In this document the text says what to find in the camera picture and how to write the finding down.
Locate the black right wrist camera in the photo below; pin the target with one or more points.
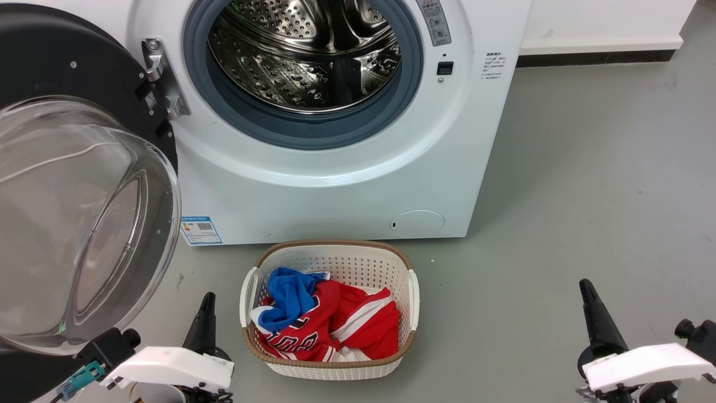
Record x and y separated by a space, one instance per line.
699 338

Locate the blue garment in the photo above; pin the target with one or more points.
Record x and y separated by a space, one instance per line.
288 302

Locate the cream perforated laundry basket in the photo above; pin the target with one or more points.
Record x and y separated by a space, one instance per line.
335 260

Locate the white front-load washing machine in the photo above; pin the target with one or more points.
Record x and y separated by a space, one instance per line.
335 190

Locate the red and white jersey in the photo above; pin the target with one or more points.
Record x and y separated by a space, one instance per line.
363 324

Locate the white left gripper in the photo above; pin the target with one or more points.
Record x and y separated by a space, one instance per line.
168 366

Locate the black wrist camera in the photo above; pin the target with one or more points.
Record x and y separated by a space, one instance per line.
109 347
699 338

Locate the stainless steel washer drum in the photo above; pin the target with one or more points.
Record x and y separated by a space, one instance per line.
302 67

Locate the black round glass washer door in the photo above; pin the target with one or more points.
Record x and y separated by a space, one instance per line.
67 212

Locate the printed instruction label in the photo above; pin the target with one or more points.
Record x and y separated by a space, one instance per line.
493 65

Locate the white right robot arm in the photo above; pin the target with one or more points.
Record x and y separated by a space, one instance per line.
621 396

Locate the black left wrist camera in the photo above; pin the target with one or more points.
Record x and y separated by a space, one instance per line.
109 347

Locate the grey warning sticker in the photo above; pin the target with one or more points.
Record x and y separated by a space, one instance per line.
435 22

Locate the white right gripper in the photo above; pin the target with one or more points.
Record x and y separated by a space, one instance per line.
643 366

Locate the metal door hinge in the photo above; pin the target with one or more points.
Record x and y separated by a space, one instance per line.
159 67

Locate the black door latch slot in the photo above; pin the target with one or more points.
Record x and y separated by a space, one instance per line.
445 68

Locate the blue energy label sticker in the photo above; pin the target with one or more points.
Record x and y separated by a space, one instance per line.
200 229

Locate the round white drain filter cover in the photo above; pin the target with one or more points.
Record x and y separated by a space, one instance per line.
418 224

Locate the black skirting board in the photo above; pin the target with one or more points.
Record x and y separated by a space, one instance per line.
596 58

